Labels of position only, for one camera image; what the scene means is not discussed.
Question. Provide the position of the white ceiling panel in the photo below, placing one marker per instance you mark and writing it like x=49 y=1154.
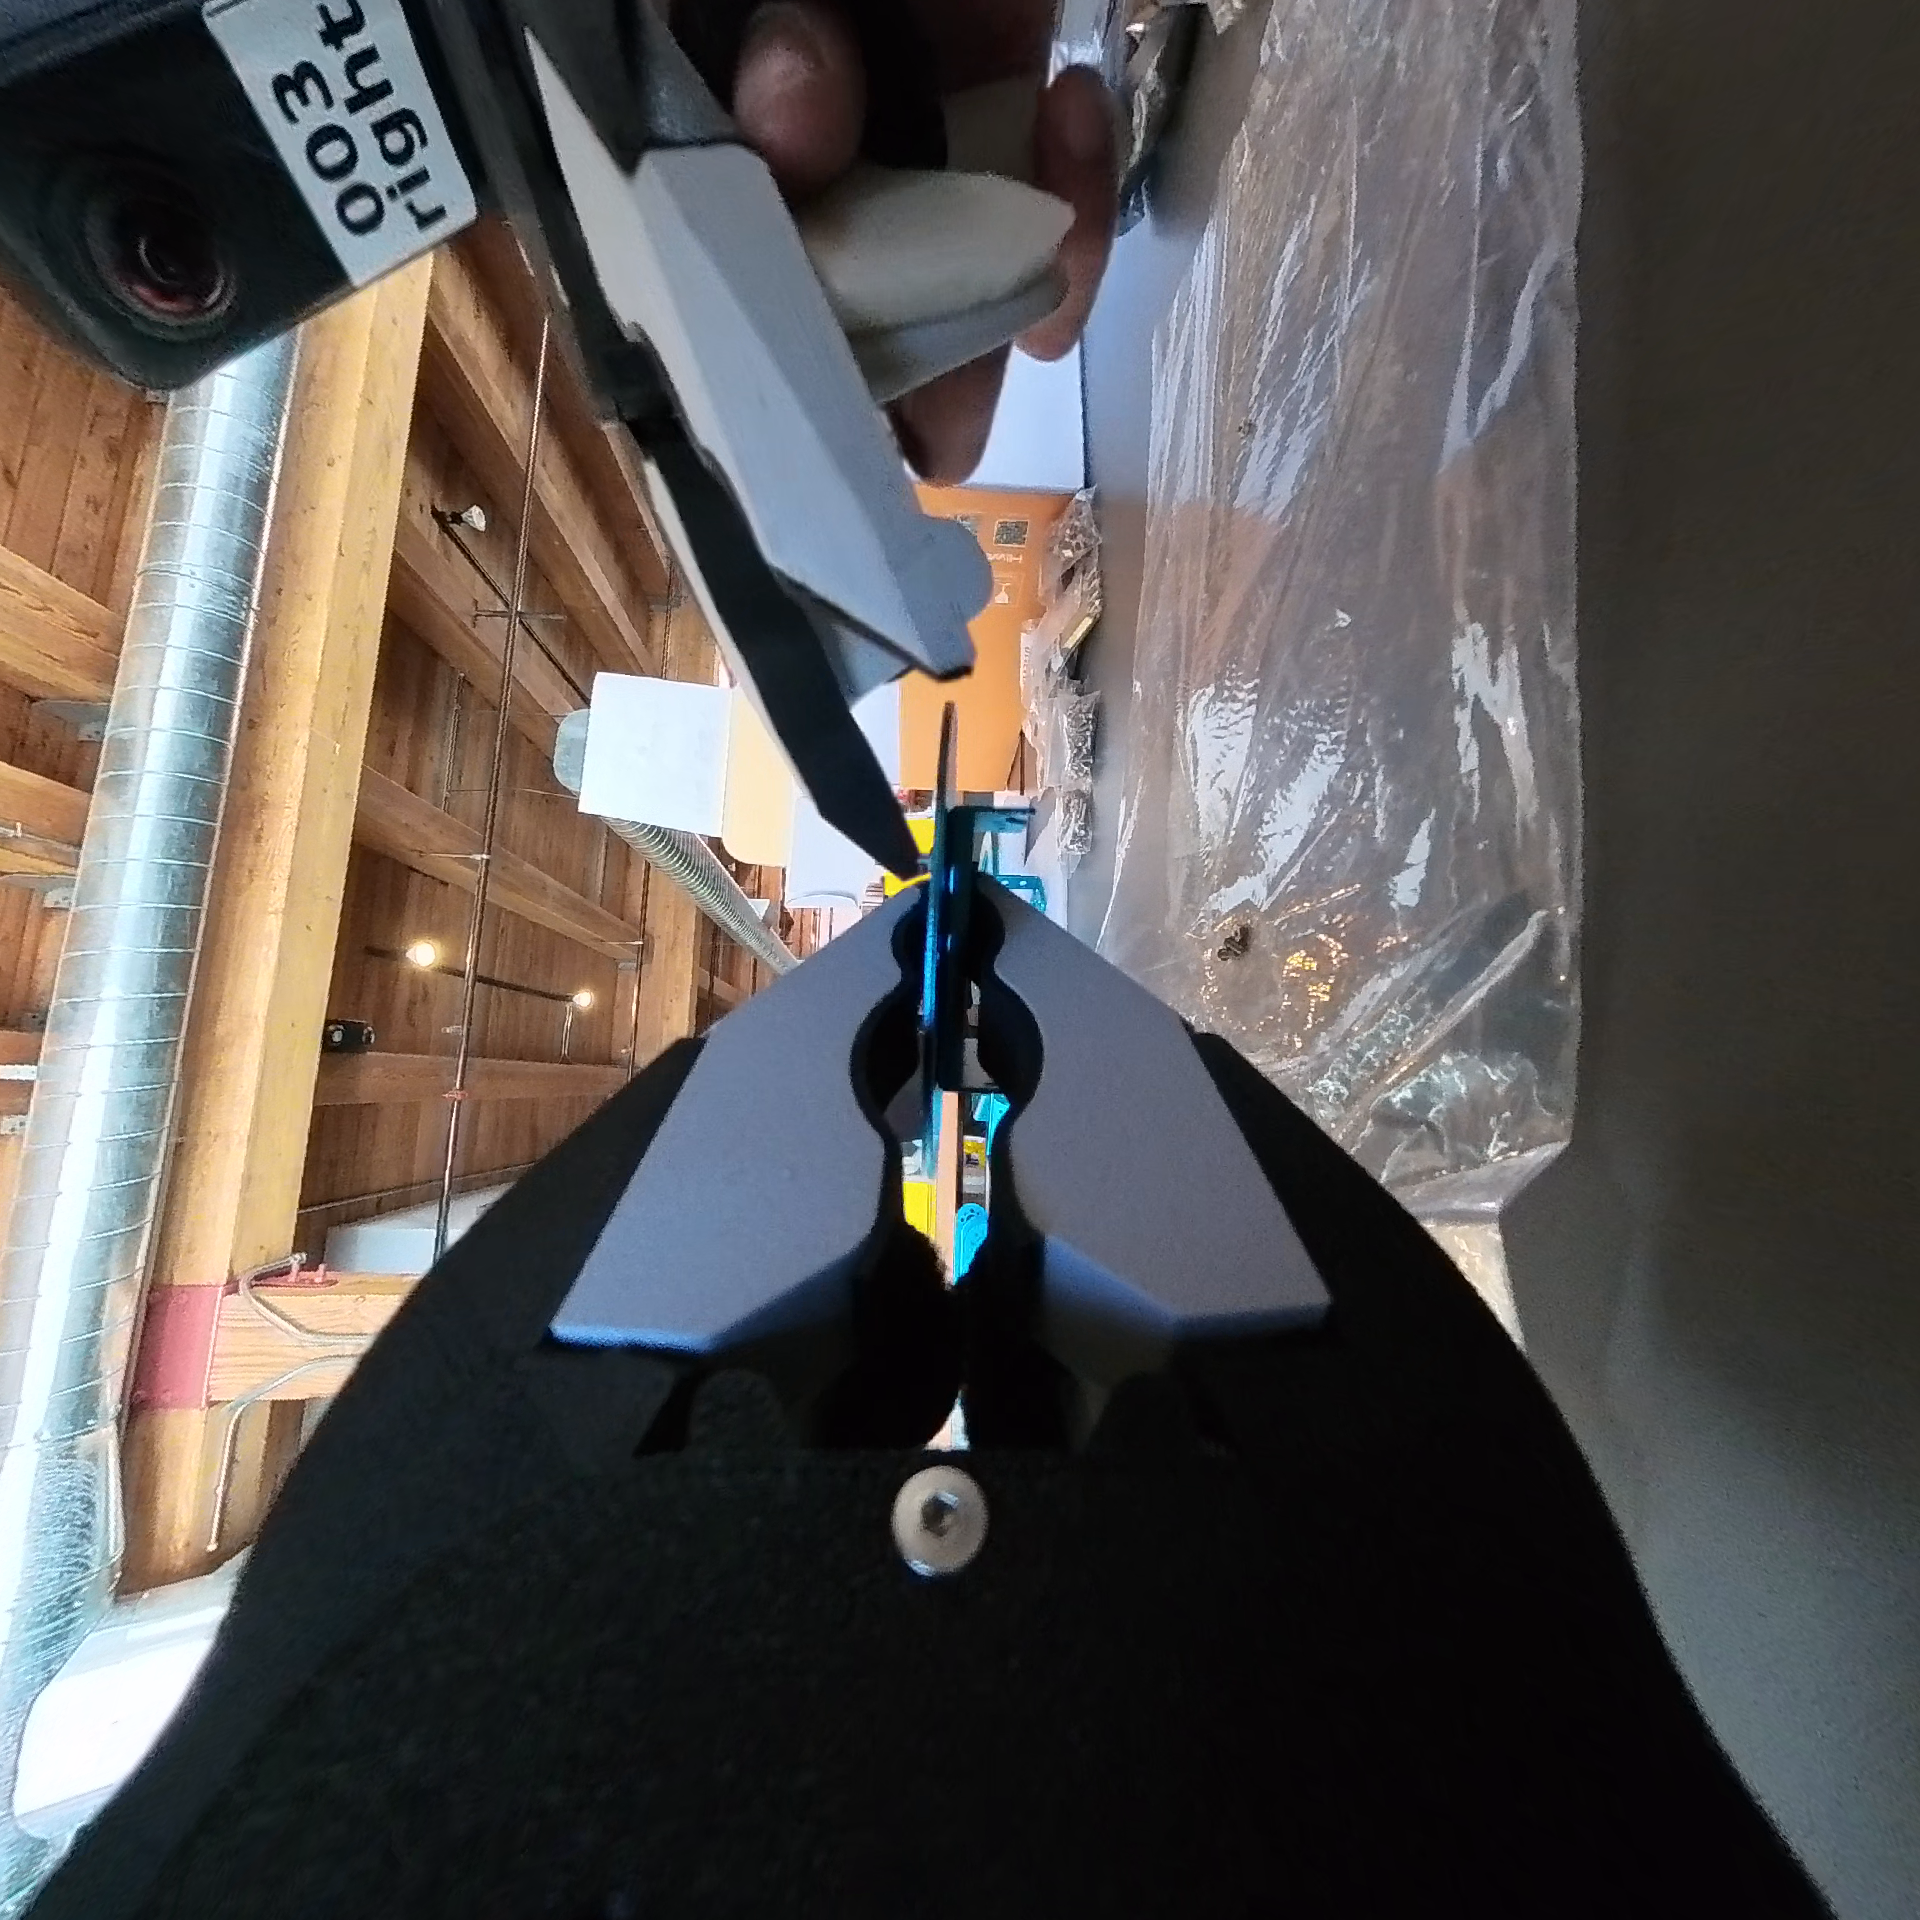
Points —
x=660 y=763

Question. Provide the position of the silver air duct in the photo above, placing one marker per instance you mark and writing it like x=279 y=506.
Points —
x=103 y=1049

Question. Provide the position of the blue angled metal bracket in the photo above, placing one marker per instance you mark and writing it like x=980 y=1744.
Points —
x=1015 y=894

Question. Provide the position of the small bag of metal parts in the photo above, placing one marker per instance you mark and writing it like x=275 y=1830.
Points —
x=1075 y=548

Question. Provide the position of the clear plastic bag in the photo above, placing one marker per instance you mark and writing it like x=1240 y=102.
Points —
x=1351 y=597

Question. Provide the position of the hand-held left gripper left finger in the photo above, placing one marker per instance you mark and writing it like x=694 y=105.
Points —
x=720 y=1167

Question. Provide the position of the flexible silver duct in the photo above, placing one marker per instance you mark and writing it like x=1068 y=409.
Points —
x=704 y=887

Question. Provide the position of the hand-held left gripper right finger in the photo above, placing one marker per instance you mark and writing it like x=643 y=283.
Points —
x=1153 y=1167

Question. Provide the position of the blue round metal plate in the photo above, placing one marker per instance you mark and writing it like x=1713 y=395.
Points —
x=944 y=931

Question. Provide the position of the small bag of brass standoffs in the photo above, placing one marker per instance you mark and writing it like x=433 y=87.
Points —
x=1068 y=657

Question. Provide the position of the orange box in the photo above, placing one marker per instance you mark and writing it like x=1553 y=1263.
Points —
x=993 y=718

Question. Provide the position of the blue metal U bracket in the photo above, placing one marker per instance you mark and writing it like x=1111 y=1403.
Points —
x=963 y=1213

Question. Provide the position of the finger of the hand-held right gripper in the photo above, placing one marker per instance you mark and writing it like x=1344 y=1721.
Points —
x=752 y=344
x=782 y=645

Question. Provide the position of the person's right hand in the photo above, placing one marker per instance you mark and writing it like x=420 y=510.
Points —
x=1087 y=207

